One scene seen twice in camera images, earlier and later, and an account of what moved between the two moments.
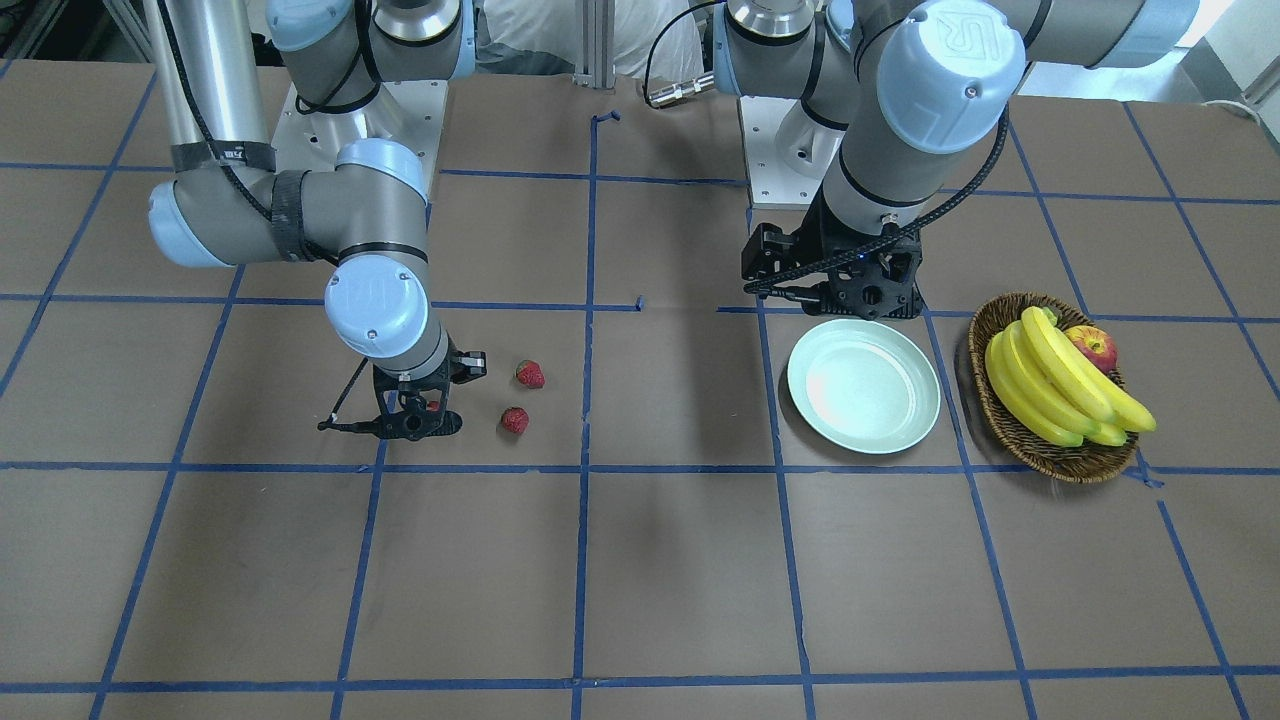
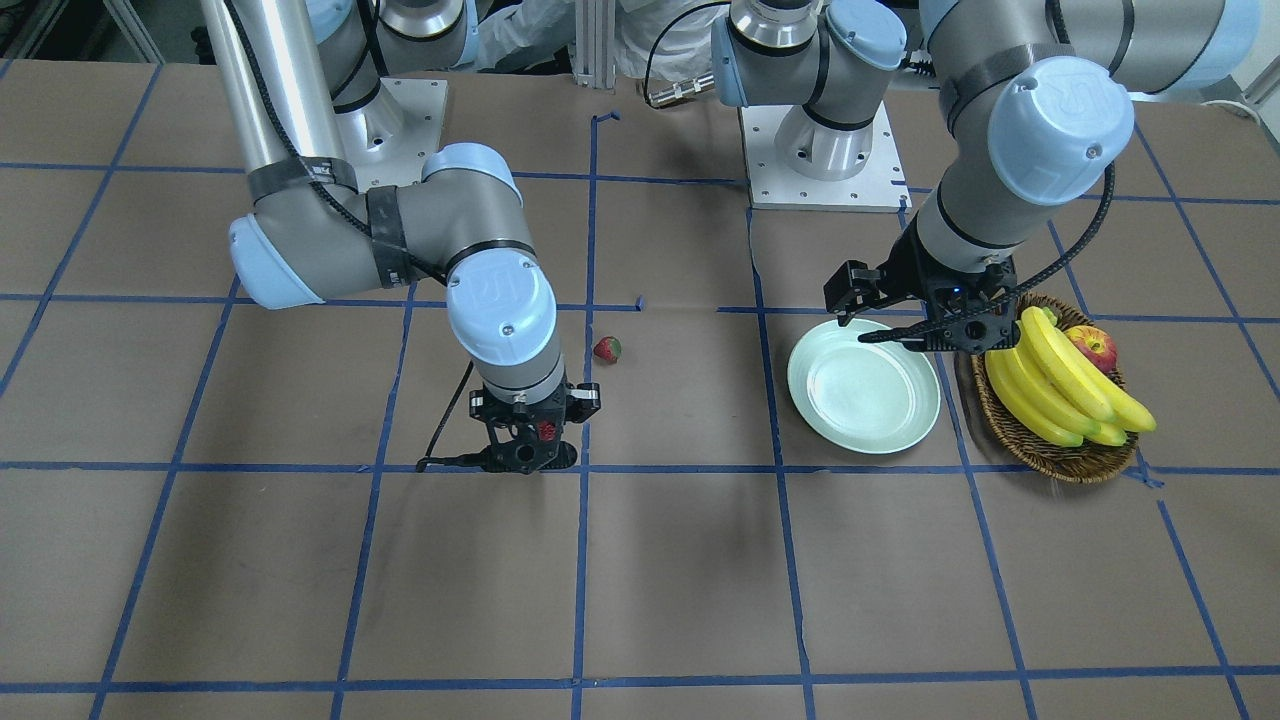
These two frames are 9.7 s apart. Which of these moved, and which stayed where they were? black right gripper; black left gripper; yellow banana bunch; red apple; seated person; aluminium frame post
Moved: black right gripper; black left gripper
Stayed: seated person; aluminium frame post; red apple; yellow banana bunch
